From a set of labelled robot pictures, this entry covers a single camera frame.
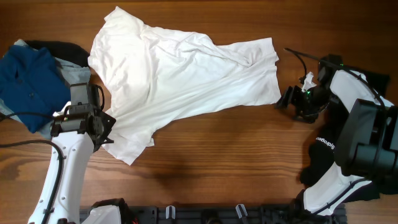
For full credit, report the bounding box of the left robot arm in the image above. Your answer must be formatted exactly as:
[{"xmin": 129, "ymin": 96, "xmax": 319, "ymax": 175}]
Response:
[{"xmin": 28, "ymin": 104, "xmax": 116, "ymax": 223}]

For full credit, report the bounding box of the black printed t-shirt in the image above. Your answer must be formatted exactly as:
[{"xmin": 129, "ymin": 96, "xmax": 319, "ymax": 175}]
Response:
[{"xmin": 298, "ymin": 65, "xmax": 398, "ymax": 203}]

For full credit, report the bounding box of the folded blue shirt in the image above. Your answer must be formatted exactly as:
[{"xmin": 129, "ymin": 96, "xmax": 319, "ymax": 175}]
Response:
[{"xmin": 1, "ymin": 45, "xmax": 70, "ymax": 133}]

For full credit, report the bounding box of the white t-shirt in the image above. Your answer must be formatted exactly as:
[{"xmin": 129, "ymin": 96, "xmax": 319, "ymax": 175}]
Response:
[{"xmin": 88, "ymin": 7, "xmax": 281, "ymax": 164}]

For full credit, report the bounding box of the folded black garment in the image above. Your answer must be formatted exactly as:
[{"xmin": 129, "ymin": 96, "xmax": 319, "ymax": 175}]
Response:
[{"xmin": 25, "ymin": 40, "xmax": 90, "ymax": 67}]

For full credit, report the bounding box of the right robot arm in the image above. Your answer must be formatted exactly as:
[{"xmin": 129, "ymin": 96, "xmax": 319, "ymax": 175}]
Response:
[{"xmin": 276, "ymin": 54, "xmax": 397, "ymax": 223}]

